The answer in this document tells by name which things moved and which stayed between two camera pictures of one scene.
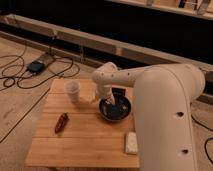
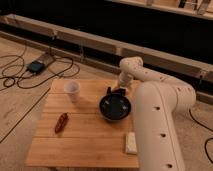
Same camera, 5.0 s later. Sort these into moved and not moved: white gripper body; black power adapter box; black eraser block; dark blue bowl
Moved: white gripper body
Not moved: dark blue bowl; black power adapter box; black eraser block
